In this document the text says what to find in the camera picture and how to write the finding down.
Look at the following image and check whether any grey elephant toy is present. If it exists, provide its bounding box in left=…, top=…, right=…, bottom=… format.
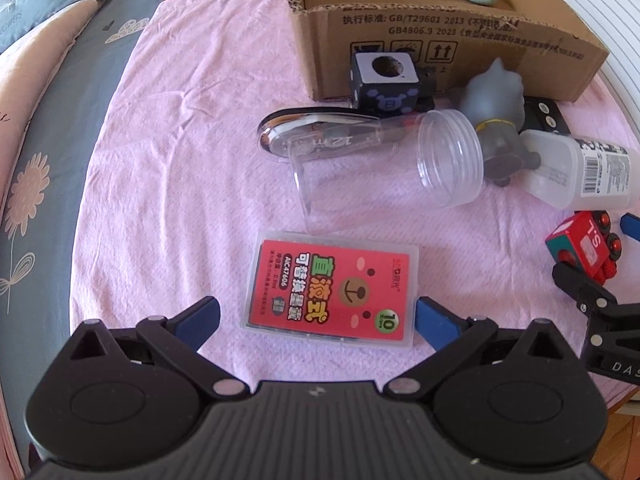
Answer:
left=457, top=57, right=544, bottom=189

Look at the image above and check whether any silver correction tape dispenser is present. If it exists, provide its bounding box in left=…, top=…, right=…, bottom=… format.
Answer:
left=256, top=107, right=382, bottom=164

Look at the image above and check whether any black toy train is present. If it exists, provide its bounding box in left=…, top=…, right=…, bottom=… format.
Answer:
left=348, top=51, right=441, bottom=116

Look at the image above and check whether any grey-blue printed bedsheet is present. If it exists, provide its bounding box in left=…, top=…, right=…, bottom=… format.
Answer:
left=0, top=0, right=211, bottom=461

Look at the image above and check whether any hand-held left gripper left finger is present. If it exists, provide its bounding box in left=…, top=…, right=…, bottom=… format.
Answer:
left=70, top=296, right=248, bottom=402

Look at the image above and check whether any pink blanket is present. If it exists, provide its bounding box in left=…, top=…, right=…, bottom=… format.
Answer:
left=70, top=0, right=640, bottom=407

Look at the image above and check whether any red toy train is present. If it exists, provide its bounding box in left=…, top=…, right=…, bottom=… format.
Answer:
left=545, top=211, right=624, bottom=287

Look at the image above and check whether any beige quilt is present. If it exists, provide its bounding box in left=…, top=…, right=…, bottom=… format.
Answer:
left=0, top=0, right=101, bottom=226

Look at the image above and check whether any clear plastic jar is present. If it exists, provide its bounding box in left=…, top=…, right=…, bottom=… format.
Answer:
left=289, top=109, right=485, bottom=236

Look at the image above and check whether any cardboard box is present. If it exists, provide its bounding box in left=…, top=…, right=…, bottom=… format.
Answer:
left=287, top=0, right=611, bottom=104

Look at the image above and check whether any white louvred closet door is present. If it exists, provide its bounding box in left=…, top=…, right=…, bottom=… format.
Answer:
left=546, top=0, right=640, bottom=128

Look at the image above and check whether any red refill plastic case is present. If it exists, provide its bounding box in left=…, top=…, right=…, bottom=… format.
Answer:
left=241, top=230, right=420, bottom=354

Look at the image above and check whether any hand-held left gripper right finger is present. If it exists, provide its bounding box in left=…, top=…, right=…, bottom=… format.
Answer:
left=382, top=296, right=563, bottom=401

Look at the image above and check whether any white plastic bottle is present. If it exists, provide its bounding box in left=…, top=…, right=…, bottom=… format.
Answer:
left=520, top=129, right=634, bottom=211

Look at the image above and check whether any black device with round buttons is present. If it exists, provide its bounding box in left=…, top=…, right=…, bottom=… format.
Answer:
left=522, top=99, right=571, bottom=136

